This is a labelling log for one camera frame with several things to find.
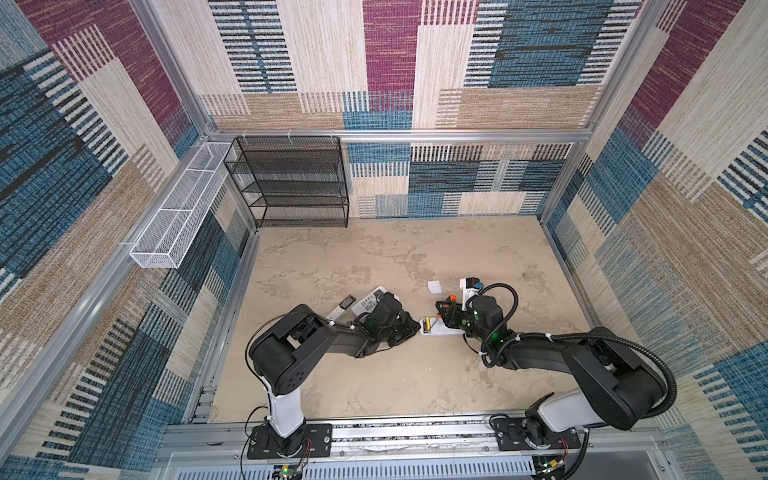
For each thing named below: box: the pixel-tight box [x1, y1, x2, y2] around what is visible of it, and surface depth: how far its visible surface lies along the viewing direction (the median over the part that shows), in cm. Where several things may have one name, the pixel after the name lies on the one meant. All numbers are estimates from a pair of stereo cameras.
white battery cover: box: [427, 280, 443, 294], surface depth 104 cm
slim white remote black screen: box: [326, 294, 357, 321], surface depth 96 cm
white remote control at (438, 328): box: [419, 317, 466, 336], surface depth 91 cm
